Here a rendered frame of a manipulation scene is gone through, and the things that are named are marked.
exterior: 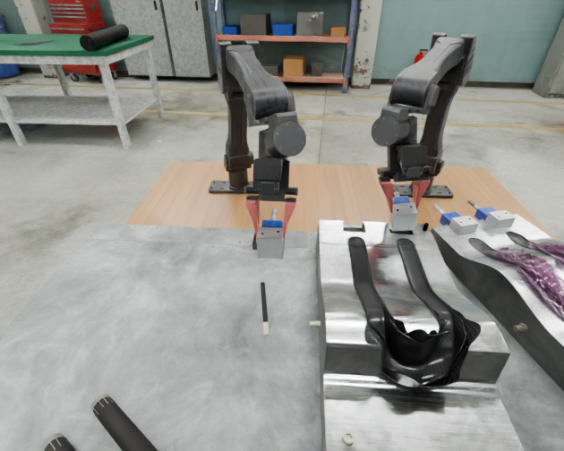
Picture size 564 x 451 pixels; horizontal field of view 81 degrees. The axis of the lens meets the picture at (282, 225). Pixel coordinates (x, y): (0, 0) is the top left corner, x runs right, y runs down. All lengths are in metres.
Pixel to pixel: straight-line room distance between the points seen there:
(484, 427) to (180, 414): 0.45
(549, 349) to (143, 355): 0.72
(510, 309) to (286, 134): 0.54
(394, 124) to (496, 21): 5.80
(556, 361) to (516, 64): 6.13
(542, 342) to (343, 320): 0.38
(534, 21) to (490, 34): 0.56
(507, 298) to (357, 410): 0.39
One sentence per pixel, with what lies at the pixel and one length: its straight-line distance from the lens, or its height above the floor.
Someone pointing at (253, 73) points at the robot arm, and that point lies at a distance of 0.70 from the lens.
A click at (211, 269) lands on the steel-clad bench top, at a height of 0.80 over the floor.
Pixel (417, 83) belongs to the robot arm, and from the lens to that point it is 0.74.
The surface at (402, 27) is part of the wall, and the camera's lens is 6.10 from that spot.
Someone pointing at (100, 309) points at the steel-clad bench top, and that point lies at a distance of 0.81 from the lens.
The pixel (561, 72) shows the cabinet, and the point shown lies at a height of 0.35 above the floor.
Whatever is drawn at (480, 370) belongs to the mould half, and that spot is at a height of 0.89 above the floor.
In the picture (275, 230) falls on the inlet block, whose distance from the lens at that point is 0.65.
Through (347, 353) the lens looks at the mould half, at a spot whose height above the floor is 0.91.
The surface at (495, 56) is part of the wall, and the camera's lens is 6.55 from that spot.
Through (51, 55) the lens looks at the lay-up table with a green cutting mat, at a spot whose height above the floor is 0.87.
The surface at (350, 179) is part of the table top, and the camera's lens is 1.20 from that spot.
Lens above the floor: 1.35
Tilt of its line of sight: 36 degrees down
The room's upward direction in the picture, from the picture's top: straight up
